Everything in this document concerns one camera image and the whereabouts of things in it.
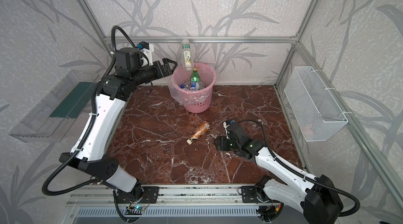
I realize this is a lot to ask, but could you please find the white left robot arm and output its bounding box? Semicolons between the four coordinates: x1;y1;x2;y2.
42;25;178;200

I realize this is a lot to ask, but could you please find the clear plastic bin liner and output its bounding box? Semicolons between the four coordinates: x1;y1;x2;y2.
168;76;213;106

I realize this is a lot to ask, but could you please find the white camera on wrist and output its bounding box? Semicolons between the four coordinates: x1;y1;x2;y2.
223;120;235;139
137;41;154;67

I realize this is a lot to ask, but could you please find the green Sprite bottle yellow cap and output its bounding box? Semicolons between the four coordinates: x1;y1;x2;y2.
190;68;201;91

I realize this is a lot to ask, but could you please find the crushed clear bottle blue label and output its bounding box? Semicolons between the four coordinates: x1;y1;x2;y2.
180;81;191;90

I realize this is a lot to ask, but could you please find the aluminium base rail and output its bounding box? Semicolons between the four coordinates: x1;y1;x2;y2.
62;180;304;221

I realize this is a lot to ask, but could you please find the clear wall tray green mat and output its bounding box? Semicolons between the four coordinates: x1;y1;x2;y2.
10;70;99;143

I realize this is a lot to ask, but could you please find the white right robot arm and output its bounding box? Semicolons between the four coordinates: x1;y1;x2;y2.
214;120;361;224

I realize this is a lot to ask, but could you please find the white camera on left wrist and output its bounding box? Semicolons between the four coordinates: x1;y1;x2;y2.
137;41;154;67

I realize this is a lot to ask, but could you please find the clear bottle bird label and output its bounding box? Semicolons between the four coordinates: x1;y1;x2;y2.
181;40;194;71

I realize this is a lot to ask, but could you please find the Nescafe brown bottle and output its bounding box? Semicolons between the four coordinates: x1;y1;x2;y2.
186;121;210;145

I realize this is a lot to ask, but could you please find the white wire mesh basket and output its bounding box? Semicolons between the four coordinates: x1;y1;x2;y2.
284;66;348;142

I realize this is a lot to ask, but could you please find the pink perforated plastic bin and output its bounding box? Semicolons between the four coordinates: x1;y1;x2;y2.
168;62;217;113

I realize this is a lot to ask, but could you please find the horizontal aluminium frame bar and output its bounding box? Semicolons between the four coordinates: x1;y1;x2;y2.
104;35;298;44

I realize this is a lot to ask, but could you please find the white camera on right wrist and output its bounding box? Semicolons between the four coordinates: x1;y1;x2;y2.
223;120;235;139

